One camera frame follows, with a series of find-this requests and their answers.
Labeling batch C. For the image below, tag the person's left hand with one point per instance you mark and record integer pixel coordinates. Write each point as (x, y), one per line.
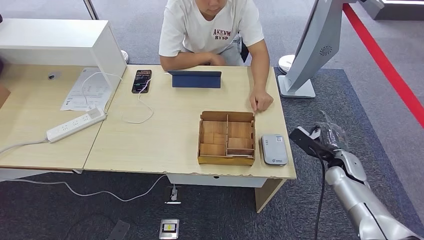
(261, 100)

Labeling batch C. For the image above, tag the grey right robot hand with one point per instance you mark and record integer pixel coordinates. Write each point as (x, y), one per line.
(333, 139)

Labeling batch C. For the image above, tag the person's right hand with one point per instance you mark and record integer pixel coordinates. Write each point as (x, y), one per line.
(217, 60)

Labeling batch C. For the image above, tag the wooden compartment box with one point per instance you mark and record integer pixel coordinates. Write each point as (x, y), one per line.
(215, 132)

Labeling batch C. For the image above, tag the person's right forearm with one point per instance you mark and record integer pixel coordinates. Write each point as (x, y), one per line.
(182, 61)

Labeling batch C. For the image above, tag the person's left forearm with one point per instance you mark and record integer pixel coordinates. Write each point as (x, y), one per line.
(260, 69)

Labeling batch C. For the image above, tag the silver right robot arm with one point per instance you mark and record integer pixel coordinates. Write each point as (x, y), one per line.
(357, 198)

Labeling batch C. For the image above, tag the clear plastic right hand cover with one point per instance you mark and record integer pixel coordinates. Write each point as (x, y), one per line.
(336, 136)

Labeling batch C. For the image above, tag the person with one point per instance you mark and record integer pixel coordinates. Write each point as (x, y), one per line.
(205, 26)

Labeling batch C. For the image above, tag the grey card reader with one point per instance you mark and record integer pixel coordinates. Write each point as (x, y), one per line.
(274, 150)

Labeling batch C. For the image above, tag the black chair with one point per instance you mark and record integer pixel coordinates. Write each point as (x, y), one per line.
(244, 51)

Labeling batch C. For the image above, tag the tablet in blue case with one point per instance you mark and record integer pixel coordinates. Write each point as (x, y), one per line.
(195, 81)

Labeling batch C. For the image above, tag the large white round base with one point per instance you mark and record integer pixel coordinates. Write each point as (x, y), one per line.
(285, 63)

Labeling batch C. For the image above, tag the black smartphone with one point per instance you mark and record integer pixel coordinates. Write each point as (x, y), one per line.
(141, 81)

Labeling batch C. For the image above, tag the grey kiosk stand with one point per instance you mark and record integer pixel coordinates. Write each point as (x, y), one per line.
(314, 43)

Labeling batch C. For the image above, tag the light wood desk leg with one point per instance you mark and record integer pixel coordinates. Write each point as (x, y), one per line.
(265, 195)

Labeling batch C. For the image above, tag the small white round base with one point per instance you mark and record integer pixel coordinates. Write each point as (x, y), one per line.
(125, 57)

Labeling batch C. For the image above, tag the white desk front panel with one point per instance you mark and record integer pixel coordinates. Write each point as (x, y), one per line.
(215, 181)

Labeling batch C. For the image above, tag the dark grey floor rug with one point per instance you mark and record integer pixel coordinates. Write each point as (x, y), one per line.
(232, 218)

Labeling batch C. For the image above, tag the open floor socket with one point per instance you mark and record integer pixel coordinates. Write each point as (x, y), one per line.
(173, 195)

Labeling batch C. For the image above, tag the white charger plug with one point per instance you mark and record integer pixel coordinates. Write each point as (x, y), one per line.
(95, 113)

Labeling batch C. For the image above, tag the metal pole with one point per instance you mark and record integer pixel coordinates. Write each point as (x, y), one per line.
(91, 10)

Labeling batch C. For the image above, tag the grey display platform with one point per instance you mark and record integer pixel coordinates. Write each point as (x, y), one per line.
(397, 13)

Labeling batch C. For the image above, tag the printed paper sheet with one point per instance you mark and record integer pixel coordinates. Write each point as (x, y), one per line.
(74, 97)

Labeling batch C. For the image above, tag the white power strip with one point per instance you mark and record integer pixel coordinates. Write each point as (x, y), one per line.
(76, 124)

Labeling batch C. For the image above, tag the silver floor socket plate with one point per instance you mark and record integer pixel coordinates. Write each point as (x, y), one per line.
(169, 228)

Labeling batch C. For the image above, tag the white desk cabinet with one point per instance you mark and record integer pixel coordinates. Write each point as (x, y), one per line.
(49, 36)

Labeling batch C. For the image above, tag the brown cardboard piece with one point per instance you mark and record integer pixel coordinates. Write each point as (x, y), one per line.
(3, 96)

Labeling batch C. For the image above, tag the white desk underframe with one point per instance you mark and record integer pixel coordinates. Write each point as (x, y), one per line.
(20, 174)

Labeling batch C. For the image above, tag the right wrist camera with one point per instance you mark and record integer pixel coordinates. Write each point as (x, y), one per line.
(306, 142)

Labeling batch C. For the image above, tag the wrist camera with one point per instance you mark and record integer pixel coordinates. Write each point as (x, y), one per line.
(118, 230)
(306, 142)

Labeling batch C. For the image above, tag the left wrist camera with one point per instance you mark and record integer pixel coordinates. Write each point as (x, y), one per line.
(118, 230)

